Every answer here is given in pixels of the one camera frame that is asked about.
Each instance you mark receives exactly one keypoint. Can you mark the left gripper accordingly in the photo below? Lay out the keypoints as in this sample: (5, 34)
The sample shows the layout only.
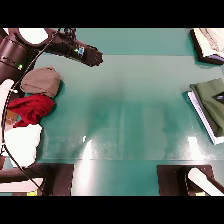
(91, 56)

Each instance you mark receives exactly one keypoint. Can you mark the green polo shirt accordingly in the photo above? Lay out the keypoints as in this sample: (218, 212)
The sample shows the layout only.
(210, 106)

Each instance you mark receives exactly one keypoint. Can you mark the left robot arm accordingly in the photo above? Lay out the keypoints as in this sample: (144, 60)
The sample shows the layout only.
(16, 53)

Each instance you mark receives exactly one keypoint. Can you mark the brown garment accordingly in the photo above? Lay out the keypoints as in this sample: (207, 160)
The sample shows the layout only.
(41, 81)

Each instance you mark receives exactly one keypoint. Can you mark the red garment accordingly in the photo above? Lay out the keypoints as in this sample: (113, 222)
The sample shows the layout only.
(33, 108)

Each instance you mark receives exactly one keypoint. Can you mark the white garment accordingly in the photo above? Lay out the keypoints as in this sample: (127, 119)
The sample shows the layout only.
(23, 143)

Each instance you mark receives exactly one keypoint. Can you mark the beige garment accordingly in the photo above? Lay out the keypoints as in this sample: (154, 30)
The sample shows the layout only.
(213, 40)

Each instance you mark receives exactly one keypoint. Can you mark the pale folded shirt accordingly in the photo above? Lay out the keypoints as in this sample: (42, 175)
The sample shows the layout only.
(201, 116)

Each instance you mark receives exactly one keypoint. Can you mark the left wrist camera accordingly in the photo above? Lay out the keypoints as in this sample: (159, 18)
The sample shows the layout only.
(68, 33)

